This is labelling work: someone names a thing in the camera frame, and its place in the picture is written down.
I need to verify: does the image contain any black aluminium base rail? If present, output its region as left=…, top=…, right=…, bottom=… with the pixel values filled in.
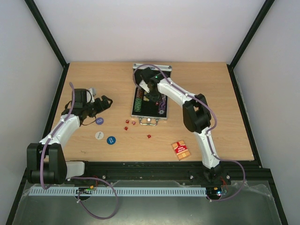
left=63, top=160, right=258, bottom=188

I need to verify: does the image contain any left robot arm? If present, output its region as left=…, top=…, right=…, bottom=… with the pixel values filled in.
left=27, top=88, right=113, bottom=187

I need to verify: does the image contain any red card deck box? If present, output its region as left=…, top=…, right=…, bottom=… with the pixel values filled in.
left=171, top=140, right=191, bottom=161

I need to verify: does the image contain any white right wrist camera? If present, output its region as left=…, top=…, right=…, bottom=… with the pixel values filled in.
left=139, top=80, right=150, bottom=93

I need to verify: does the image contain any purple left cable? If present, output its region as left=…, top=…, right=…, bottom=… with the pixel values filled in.
left=39, top=81, right=120, bottom=220

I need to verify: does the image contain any aluminium poker case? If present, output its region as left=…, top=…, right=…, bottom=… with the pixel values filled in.
left=131, top=63, right=172, bottom=126

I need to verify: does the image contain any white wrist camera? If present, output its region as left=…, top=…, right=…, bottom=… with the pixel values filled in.
left=86, top=88, right=97, bottom=103
left=139, top=80, right=150, bottom=93

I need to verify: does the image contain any green poker chip stack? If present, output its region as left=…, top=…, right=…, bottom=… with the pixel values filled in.
left=134, top=97, right=143, bottom=112

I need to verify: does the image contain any brown poker chip stack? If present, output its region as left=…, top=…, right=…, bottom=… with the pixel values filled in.
left=136, top=89, right=144, bottom=99

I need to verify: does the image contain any light blue cable duct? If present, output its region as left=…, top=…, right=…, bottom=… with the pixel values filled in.
left=29, top=187, right=207, bottom=197

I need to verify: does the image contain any white dealer button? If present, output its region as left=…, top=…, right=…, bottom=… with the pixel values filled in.
left=95, top=131, right=104, bottom=140

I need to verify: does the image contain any blue round button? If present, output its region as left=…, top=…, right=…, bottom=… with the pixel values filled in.
left=106, top=136, right=116, bottom=145

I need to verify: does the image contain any purple round button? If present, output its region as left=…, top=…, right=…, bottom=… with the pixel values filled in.
left=95, top=117, right=104, bottom=125

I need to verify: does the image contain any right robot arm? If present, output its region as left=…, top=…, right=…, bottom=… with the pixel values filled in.
left=133, top=64, right=221, bottom=184

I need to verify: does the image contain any purple poker chip stack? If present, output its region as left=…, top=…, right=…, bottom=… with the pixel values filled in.
left=158, top=95, right=167, bottom=115

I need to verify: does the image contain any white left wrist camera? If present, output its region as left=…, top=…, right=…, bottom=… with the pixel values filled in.
left=86, top=88, right=97, bottom=103

